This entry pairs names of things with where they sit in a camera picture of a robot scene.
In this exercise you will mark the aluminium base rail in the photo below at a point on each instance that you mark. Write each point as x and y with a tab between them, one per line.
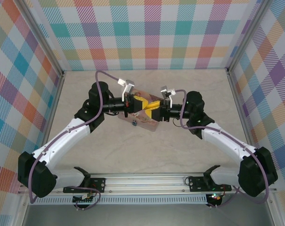
147	182

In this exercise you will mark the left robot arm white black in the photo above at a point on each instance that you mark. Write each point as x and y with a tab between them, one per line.
62	139

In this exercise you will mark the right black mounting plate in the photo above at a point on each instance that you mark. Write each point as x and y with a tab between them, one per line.
196	184

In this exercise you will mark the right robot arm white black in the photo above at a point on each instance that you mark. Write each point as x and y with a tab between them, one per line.
227	139

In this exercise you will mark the controller board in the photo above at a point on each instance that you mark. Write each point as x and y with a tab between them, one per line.
83	199
215	198

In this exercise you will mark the left controller board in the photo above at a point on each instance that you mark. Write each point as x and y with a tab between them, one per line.
83	199

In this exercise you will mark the left aluminium frame post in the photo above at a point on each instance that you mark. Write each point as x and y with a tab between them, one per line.
42	37

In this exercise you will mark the aluminium frame post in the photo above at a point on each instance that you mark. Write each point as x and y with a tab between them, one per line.
248	37
42	37

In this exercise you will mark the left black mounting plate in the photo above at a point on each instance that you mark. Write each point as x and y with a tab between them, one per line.
98	184

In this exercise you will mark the pink floral tin box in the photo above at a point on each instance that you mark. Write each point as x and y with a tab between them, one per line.
147	123

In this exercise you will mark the right aluminium frame post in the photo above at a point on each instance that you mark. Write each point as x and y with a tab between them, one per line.
248	37

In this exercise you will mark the black mounting plate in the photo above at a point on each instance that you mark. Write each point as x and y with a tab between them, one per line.
196	184
98	184

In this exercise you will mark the right controller board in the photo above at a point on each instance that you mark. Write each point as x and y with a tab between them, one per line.
215	198

